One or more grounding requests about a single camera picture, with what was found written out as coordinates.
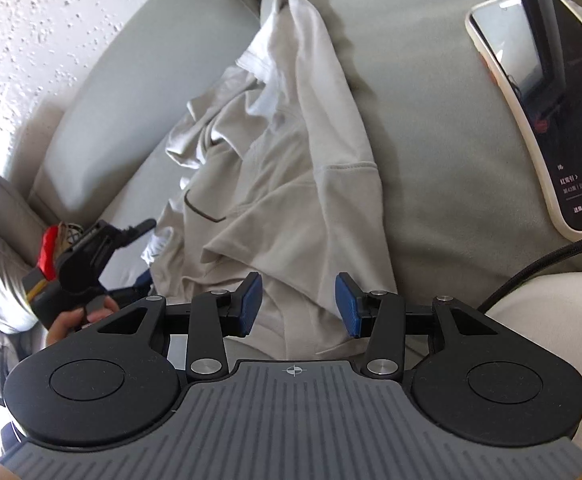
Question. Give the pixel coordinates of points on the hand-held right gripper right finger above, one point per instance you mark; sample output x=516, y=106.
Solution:
x=348, y=310

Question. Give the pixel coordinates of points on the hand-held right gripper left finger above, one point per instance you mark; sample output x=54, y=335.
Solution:
x=245, y=305

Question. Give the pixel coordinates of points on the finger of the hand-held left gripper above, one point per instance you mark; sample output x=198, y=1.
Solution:
x=138, y=230
x=142, y=279

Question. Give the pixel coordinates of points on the white t-shirt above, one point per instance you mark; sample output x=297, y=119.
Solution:
x=281, y=185

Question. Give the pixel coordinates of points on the person's left hand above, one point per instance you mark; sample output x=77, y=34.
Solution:
x=78, y=322

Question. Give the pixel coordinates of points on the beige black patterned cloth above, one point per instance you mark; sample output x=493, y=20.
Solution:
x=68, y=235

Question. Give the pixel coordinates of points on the red cloth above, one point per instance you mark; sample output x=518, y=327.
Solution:
x=47, y=255

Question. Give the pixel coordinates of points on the grey square cushion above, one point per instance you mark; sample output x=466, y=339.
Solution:
x=13, y=210

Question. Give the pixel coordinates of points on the person's right leg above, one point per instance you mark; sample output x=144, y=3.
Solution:
x=546, y=305

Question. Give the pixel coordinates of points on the grey sofa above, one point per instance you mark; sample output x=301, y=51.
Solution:
x=421, y=85

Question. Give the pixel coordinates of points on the phone with cream case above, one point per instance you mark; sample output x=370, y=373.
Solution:
x=556, y=110

